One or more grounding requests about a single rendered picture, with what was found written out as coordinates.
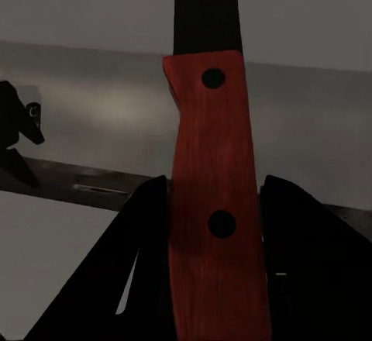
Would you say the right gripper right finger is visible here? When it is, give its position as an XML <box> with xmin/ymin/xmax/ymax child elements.
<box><xmin>263</xmin><ymin>175</ymin><xmax>372</xmax><ymax>341</ymax></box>

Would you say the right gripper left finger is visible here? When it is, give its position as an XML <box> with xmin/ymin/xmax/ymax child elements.
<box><xmin>23</xmin><ymin>175</ymin><xmax>167</xmax><ymax>341</ymax></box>

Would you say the parer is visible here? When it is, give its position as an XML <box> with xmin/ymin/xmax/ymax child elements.
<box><xmin>162</xmin><ymin>0</ymin><xmax>273</xmax><ymax>341</ymax></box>

